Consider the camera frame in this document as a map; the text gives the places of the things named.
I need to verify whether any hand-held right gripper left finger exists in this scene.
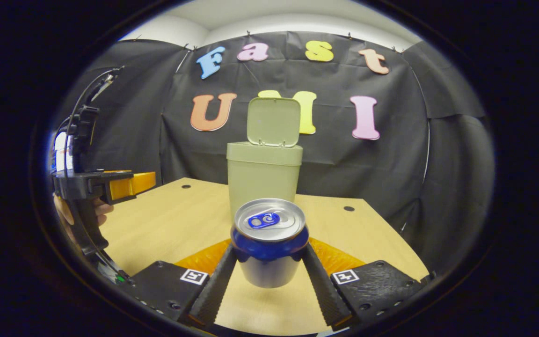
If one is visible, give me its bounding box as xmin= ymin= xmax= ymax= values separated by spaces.
xmin=129 ymin=239 xmax=238 ymax=328

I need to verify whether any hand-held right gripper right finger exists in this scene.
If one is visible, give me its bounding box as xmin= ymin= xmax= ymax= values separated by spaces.
xmin=301 ymin=236 xmax=431 ymax=328

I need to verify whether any blue pop can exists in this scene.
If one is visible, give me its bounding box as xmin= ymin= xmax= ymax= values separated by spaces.
xmin=231 ymin=198 xmax=309 ymax=289

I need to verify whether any green desktop garbage bin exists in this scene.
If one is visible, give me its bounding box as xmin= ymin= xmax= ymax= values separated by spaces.
xmin=226 ymin=97 xmax=304 ymax=220

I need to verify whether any wooden desktop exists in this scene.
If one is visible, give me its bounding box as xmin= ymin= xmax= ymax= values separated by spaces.
xmin=97 ymin=177 xmax=430 ymax=337

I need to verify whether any computer monitor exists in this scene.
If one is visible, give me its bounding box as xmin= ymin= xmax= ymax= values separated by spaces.
xmin=47 ymin=131 xmax=74 ymax=175

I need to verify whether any black backdrop cloth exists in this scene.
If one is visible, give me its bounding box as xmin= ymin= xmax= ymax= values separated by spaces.
xmin=52 ymin=32 xmax=495 ymax=277

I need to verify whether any black cable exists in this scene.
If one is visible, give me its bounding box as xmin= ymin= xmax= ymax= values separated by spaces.
xmin=63 ymin=67 xmax=125 ymax=174

